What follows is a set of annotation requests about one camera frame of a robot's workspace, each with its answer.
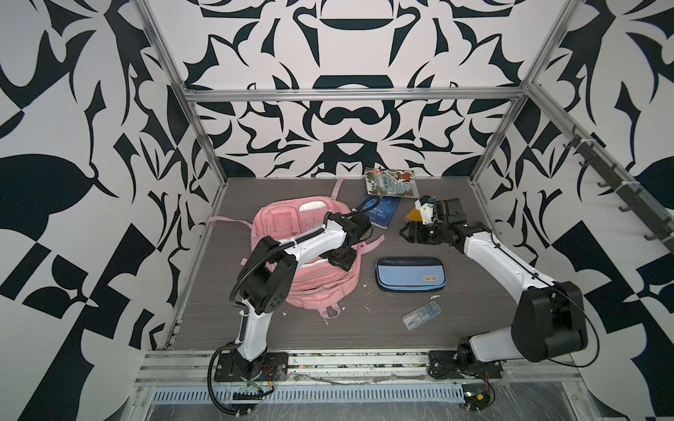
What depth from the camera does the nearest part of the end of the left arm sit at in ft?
2.18

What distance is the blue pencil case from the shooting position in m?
0.88

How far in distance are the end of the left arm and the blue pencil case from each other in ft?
0.45
